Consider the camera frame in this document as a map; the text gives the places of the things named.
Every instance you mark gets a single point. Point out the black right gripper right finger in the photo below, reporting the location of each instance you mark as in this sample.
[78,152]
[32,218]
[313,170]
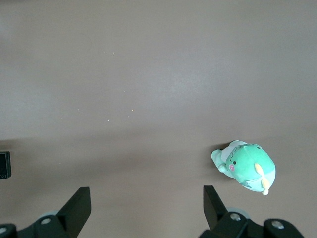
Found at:
[215,215]

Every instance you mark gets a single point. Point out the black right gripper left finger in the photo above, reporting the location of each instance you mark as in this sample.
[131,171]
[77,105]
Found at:
[71,213]

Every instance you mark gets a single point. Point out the black flip phone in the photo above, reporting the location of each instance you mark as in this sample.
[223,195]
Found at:
[4,163]

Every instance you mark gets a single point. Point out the green dinosaur plush toy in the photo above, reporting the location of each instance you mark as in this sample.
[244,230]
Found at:
[247,166]

